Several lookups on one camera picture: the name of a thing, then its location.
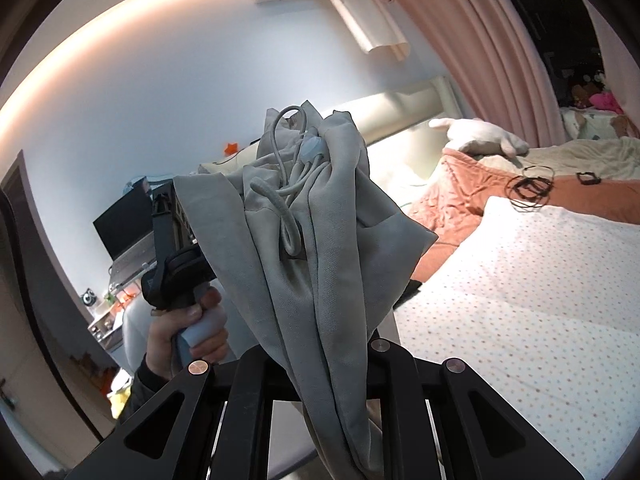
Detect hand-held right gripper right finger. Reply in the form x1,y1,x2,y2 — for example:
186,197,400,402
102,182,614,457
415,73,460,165
365,338,586,480

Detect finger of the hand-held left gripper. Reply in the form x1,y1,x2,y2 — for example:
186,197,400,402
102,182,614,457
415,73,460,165
151,182,176,263

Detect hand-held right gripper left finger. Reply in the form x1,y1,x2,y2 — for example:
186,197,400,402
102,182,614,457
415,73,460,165
64,345,321,480

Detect grey drawstring pants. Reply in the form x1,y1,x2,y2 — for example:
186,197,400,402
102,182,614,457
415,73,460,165
172,101,440,480

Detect person's left forearm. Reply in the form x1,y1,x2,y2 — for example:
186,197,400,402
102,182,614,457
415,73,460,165
112,355,176,426

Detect person's left hand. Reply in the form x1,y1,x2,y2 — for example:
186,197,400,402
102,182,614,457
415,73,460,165
145,287,232,378

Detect black laptop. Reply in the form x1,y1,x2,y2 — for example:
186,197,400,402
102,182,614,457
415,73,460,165
93,191,158,263

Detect white chair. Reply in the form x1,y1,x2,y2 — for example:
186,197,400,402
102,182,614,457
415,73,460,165
120,300,156,376

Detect white dotted quilt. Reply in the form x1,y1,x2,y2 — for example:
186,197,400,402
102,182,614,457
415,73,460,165
395,195,640,471

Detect orange-brown blanket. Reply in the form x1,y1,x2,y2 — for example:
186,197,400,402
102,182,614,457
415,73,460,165
400,149,640,286

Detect white plush toy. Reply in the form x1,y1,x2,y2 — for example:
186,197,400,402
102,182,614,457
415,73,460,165
429,117,530,157

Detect cream bed headboard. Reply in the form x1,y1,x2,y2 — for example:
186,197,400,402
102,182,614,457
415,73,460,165
320,76,471,196

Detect beige patterned blanket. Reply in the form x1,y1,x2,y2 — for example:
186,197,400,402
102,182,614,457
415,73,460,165
475,137,640,181

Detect pink curtain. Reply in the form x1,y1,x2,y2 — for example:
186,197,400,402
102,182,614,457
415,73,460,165
360,0,566,148
575,0,636,111

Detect pink plush toy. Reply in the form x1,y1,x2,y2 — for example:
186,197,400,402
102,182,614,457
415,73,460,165
590,91,625,115

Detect dark window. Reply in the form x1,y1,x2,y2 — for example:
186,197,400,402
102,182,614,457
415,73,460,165
485,0,608,111

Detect black coiled cable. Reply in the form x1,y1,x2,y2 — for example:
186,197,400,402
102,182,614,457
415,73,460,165
505,164,555,211

